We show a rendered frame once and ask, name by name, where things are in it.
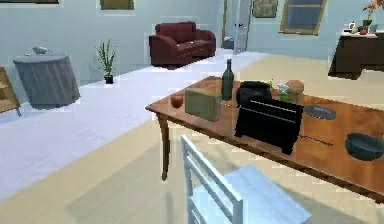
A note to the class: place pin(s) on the black pot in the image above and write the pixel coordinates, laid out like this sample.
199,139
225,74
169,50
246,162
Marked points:
253,90

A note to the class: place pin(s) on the pale blue chair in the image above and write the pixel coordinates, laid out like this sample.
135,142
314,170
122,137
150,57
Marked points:
253,196

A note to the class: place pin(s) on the dark blue bowl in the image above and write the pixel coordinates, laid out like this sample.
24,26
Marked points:
363,146

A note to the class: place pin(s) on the olive green box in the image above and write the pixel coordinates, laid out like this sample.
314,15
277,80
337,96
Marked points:
202,103

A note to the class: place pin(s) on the dark green bottle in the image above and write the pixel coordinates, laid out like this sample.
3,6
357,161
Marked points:
227,81

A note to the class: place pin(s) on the dark red armchair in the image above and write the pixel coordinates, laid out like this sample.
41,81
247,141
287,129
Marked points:
180,45

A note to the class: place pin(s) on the grey bin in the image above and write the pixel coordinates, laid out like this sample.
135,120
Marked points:
228,43

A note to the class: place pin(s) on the black toaster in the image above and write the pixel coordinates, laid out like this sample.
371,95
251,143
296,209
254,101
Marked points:
270,123

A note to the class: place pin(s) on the green lettuce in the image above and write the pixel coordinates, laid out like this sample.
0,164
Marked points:
282,93

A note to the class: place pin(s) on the white room door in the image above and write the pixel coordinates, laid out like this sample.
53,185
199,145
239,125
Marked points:
242,26

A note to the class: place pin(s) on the green potted house plant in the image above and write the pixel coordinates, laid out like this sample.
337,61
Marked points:
106,61

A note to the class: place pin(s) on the brown bread loaf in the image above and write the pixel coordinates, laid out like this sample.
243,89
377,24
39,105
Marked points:
295,88

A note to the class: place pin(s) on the dark grey plate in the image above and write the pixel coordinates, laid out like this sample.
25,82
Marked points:
320,112

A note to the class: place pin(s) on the brown wooden dining table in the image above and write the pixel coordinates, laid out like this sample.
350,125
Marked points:
333,133

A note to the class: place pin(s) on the wooden framed window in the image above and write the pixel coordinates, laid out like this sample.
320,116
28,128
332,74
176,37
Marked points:
303,15

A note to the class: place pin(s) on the grey cloth covered table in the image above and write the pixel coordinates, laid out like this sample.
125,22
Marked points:
46,80

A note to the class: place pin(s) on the grey object on round table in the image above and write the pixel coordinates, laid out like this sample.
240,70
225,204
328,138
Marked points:
40,50

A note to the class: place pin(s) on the dark brown sideboard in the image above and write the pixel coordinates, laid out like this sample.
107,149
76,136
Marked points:
358,53

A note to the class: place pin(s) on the small white alarm clock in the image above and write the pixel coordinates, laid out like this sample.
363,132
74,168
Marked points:
352,25

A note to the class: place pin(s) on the light wooden shelf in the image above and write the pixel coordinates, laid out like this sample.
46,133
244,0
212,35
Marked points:
6,91

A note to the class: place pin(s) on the red flowering potted plant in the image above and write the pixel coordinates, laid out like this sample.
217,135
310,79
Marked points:
368,16

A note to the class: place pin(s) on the olive framed wall picture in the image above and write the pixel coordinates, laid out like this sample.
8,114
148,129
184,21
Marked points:
116,4

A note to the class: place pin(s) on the dark framed wall picture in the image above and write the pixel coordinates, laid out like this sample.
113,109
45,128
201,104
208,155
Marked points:
30,1

